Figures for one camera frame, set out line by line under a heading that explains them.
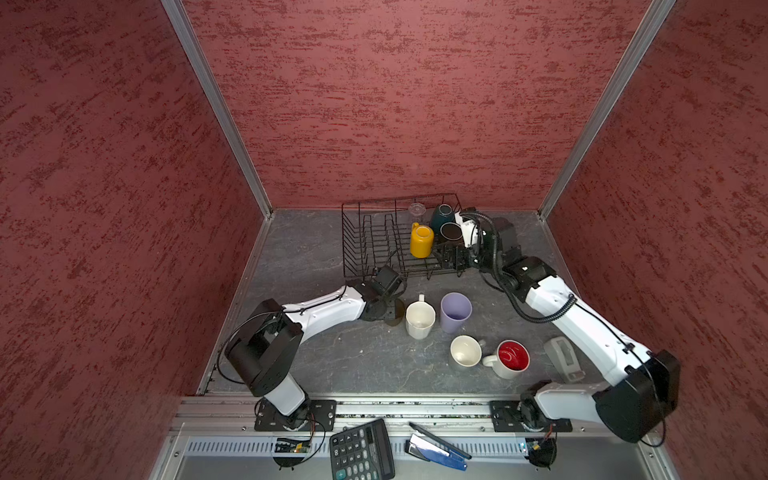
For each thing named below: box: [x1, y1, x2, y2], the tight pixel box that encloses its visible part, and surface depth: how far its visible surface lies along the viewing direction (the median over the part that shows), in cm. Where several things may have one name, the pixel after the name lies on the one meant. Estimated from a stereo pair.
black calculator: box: [329, 418, 396, 480], surface depth 69 cm
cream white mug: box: [449, 334, 483, 368], surface depth 79 cm
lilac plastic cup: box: [440, 292, 473, 334], surface depth 84 cm
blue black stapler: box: [404, 422, 472, 471], surface depth 70 cm
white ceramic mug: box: [405, 294, 436, 340], surface depth 85 cm
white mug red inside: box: [482, 340, 531, 380], surface depth 81 cm
